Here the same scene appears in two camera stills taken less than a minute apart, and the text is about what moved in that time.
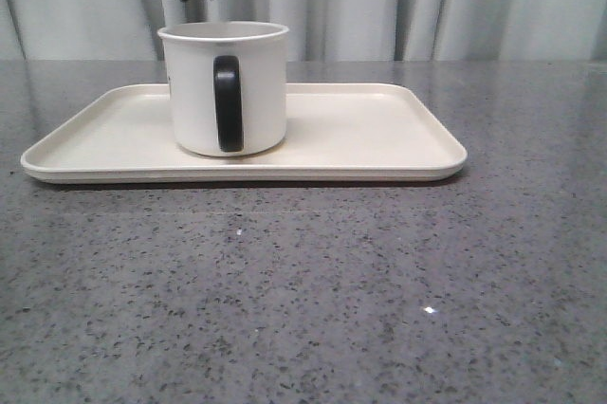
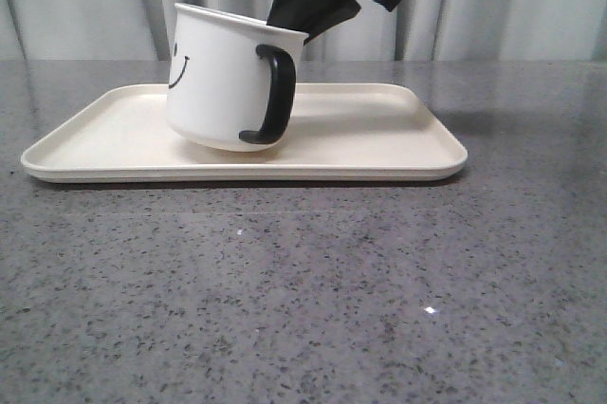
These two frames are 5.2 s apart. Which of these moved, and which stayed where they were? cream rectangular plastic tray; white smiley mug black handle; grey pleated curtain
Moved: white smiley mug black handle
Stayed: grey pleated curtain; cream rectangular plastic tray
